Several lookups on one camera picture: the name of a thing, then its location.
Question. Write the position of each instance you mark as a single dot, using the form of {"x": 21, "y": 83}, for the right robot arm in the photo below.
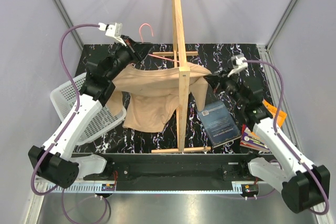
{"x": 301, "y": 183}

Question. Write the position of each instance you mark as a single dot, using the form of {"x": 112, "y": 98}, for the beige t shirt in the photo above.
{"x": 154, "y": 96}

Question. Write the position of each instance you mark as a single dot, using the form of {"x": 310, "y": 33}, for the white plastic basket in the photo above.
{"x": 93, "y": 119}

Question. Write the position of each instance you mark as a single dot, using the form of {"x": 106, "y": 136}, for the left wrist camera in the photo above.
{"x": 113, "y": 31}

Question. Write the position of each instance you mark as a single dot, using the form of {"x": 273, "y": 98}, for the purple and red book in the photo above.
{"x": 251, "y": 140}

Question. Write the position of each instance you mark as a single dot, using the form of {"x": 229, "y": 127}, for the dark blue book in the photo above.
{"x": 218, "y": 123}

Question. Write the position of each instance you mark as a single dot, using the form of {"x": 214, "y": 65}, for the orange packet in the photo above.
{"x": 273, "y": 110}

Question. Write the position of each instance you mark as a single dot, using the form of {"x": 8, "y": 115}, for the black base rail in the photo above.
{"x": 175, "y": 172}

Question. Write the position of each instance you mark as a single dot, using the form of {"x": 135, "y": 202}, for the wooden hanger stand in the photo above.
{"x": 180, "y": 63}

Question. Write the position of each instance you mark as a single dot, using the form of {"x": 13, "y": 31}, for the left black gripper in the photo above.
{"x": 138, "y": 50}

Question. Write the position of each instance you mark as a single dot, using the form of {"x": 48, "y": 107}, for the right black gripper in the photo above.
{"x": 214, "y": 80}

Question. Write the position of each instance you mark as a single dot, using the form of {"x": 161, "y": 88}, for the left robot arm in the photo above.
{"x": 52, "y": 161}

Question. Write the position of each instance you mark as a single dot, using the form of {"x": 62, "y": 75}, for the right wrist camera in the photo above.
{"x": 238, "y": 64}

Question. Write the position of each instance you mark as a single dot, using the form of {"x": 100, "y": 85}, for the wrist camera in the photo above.
{"x": 238, "y": 64}
{"x": 113, "y": 31}

